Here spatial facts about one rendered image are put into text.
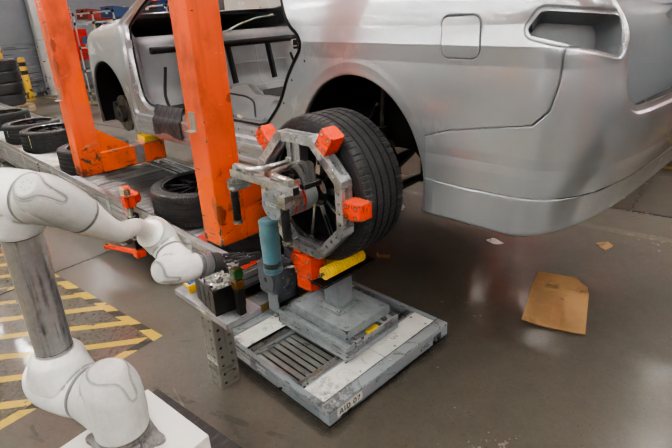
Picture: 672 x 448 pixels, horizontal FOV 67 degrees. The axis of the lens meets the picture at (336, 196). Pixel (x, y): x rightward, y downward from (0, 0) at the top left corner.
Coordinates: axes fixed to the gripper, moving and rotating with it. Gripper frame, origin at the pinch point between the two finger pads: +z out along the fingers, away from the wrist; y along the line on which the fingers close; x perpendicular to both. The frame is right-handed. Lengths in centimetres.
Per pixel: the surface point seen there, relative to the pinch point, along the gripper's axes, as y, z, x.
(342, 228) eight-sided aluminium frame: -22.4, 25.5, -14.1
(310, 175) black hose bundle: -15.3, 11.2, -34.3
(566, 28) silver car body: -85, 55, -96
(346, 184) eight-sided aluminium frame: -23.1, 23.8, -32.0
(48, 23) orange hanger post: 243, 11, -99
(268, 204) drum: 6.8, 11.8, -18.8
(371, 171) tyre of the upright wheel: -27, 34, -38
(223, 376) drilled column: 23, 10, 63
